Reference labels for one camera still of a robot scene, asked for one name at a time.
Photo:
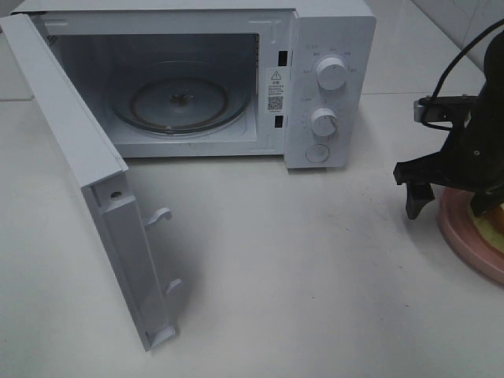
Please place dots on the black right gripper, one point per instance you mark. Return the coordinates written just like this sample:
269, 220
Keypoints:
471, 159

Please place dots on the pink round plate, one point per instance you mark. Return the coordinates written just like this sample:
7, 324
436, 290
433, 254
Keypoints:
456, 225

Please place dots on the toast sandwich with filling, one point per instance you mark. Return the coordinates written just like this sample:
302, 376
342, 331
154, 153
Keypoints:
490, 227

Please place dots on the round white door release button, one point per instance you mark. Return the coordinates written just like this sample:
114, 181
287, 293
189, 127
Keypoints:
317, 153

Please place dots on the white microwave door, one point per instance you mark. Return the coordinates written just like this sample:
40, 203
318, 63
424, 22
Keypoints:
100, 172

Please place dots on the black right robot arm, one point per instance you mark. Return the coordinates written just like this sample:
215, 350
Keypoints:
494, 59

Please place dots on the lower white timer knob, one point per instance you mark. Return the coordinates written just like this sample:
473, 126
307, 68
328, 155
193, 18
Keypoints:
323, 122

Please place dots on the upper white power knob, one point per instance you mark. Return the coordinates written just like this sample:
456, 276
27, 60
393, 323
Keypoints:
332, 72

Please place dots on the white microwave oven body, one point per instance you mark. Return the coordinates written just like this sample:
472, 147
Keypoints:
103, 45

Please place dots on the white warning label sticker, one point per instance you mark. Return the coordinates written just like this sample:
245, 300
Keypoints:
275, 89

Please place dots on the glass microwave turntable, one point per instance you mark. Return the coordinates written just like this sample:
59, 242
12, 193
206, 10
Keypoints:
179, 105

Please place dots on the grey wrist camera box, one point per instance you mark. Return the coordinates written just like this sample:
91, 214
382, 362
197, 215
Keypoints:
452, 109

